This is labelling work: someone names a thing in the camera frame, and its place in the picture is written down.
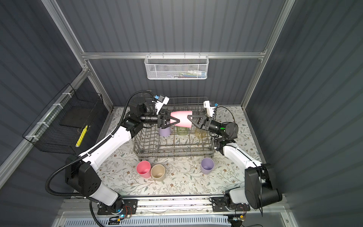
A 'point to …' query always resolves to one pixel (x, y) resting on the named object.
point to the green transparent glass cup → (182, 130)
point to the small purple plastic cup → (207, 165)
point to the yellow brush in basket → (81, 136)
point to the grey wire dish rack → (191, 142)
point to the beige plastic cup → (158, 172)
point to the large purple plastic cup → (164, 132)
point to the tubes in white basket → (190, 74)
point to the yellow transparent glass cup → (201, 133)
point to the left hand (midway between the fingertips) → (180, 121)
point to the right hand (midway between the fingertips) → (190, 121)
